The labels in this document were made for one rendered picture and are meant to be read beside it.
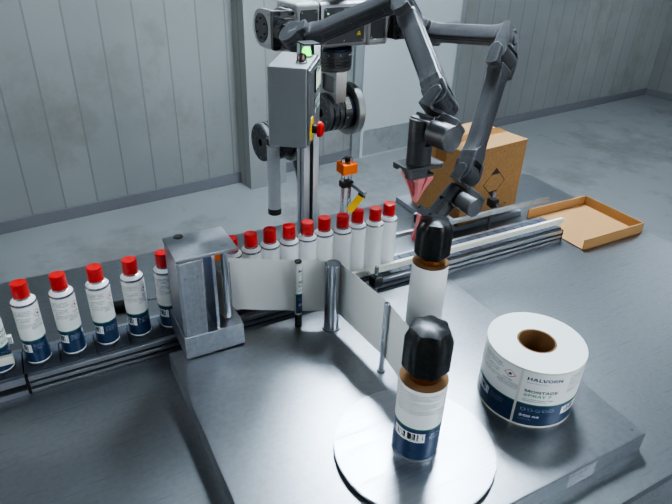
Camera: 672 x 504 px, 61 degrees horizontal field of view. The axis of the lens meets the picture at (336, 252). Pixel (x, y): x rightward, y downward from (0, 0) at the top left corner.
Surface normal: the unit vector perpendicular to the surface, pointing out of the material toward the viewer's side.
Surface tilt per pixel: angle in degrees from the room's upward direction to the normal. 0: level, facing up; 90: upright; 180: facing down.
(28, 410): 0
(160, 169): 90
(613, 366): 0
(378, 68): 90
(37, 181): 90
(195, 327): 90
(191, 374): 0
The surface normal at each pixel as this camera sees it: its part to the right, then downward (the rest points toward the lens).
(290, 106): -0.11, 0.49
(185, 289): 0.47, 0.45
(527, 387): -0.36, 0.46
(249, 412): 0.03, -0.87
